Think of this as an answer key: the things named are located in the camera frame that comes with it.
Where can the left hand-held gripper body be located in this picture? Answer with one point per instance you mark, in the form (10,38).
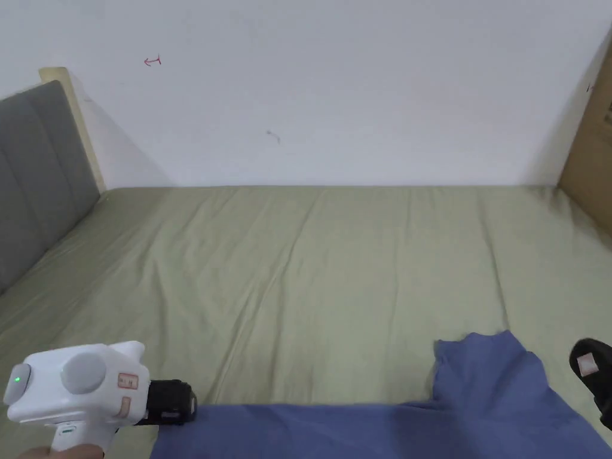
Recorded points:
(86,382)

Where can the person's left hand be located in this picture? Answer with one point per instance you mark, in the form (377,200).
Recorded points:
(57,452)

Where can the bed with pale green sheet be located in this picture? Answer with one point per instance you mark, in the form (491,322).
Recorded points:
(306,267)

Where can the blue shirt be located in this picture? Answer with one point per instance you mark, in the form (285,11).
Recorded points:
(430,425)

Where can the grey padded headboard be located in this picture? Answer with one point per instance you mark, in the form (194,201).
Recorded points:
(38,177)

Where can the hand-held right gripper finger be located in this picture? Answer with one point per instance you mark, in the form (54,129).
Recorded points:
(595,370)

